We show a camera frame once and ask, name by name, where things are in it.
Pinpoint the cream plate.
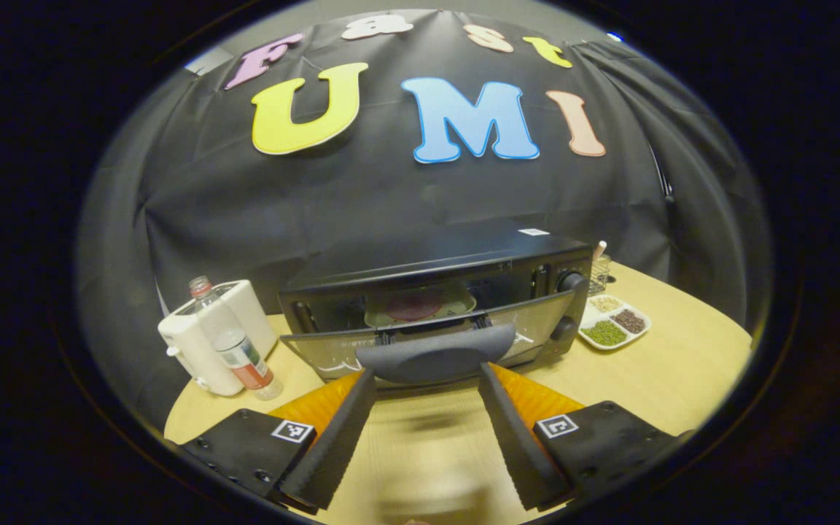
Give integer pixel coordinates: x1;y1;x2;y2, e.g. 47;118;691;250
363;284;478;330

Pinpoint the black electric oven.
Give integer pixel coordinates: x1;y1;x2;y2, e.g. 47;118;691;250
277;229;596;388

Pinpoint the red meat slice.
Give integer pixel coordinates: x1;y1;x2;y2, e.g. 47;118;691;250
386;292;445;322

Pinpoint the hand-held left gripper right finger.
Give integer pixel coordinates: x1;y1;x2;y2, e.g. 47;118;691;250
478;364;687;513

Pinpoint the white divided dish of beans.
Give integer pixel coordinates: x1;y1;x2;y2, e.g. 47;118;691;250
577;293;653;352

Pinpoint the clear bottle with red label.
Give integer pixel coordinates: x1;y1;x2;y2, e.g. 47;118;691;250
187;275;284;402

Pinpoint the black backdrop cloth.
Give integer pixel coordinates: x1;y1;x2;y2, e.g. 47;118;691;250
76;9;771;431

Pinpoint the white toaster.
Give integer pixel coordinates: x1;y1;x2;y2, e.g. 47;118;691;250
157;280;279;397

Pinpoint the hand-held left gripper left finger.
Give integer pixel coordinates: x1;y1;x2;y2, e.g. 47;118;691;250
161;370;381;511

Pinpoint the metal wire basket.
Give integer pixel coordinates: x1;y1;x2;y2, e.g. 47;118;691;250
588;253;615;297

